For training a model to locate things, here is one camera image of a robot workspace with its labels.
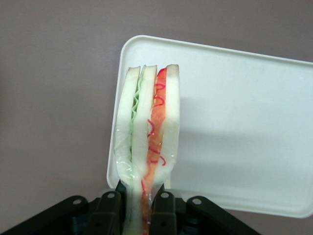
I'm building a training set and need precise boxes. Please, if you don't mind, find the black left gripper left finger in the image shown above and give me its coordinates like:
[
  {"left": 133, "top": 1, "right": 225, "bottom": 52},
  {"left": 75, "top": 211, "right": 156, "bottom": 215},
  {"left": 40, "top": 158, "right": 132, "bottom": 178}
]
[{"left": 89, "top": 182, "right": 124, "bottom": 235}]

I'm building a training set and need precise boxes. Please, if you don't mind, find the triangle sandwich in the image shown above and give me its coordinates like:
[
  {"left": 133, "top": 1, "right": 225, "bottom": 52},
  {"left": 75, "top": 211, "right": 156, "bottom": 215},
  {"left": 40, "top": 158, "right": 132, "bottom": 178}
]
[{"left": 114, "top": 64, "right": 181, "bottom": 235}]

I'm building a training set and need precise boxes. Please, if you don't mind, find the cream rectangular serving tray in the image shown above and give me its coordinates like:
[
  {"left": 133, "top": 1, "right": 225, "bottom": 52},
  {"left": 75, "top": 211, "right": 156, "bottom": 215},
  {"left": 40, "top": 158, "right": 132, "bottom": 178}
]
[{"left": 106, "top": 35, "right": 313, "bottom": 218}]

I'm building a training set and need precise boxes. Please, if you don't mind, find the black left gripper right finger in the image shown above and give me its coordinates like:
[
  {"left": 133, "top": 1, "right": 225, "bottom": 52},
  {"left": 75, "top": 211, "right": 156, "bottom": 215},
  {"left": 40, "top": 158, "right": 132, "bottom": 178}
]
[{"left": 149, "top": 185, "right": 187, "bottom": 235}]

